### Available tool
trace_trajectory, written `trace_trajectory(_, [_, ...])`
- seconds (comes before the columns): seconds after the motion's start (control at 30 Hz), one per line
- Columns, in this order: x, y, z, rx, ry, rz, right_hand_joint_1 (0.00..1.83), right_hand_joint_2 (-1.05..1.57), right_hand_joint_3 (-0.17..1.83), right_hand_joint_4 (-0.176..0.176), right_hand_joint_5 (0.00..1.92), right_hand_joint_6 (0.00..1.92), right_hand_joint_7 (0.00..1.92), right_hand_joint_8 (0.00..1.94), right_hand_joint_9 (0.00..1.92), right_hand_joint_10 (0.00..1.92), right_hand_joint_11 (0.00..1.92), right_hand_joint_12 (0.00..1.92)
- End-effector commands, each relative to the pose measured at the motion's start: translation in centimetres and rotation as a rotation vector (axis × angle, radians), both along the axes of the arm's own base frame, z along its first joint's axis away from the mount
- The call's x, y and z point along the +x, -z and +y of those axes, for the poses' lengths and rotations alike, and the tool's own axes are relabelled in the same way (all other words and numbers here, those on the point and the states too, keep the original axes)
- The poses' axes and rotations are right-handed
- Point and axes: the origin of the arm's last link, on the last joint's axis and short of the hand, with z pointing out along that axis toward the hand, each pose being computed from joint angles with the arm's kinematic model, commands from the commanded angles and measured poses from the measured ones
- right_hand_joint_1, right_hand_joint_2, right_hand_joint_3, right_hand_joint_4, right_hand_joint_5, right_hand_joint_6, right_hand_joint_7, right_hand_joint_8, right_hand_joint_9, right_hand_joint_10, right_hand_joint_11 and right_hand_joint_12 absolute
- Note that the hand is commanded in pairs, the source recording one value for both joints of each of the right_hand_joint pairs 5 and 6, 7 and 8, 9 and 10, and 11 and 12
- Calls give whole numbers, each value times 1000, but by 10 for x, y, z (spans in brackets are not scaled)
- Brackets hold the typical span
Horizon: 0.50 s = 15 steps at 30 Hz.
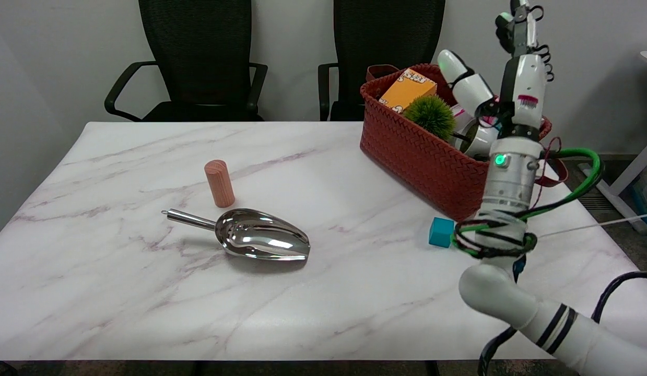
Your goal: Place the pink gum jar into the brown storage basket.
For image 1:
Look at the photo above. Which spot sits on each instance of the shiny metal scoop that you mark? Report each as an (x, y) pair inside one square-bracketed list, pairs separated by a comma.
[(260, 237)]

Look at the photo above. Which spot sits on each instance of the green fuzzy plant ball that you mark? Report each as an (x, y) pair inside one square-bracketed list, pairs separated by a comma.
[(430, 114)]

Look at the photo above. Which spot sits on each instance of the orange cardboard box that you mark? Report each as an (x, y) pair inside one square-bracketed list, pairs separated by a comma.
[(407, 90)]

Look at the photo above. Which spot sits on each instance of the pink and white box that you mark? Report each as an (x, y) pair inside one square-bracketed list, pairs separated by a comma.
[(458, 112)]

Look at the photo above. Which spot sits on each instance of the red woven basket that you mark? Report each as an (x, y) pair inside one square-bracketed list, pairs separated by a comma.
[(417, 151)]

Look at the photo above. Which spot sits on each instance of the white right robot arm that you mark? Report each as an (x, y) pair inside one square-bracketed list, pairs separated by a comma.
[(511, 180)]

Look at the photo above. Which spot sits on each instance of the black mesh office chair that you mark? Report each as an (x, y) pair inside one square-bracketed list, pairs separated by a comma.
[(198, 57), (380, 36)]

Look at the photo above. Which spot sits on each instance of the white desk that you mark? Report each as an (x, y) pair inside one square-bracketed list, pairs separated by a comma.
[(628, 177)]

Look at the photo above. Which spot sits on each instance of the teal cube block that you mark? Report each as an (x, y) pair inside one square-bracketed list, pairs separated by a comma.
[(440, 232)]

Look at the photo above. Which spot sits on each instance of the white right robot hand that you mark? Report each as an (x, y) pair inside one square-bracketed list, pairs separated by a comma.
[(524, 89)]

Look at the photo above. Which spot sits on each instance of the wooden cylinder block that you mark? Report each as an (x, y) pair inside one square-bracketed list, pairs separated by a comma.
[(219, 183)]

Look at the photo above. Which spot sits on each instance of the white ceramic cup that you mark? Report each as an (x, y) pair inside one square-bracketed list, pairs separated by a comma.
[(480, 142)]

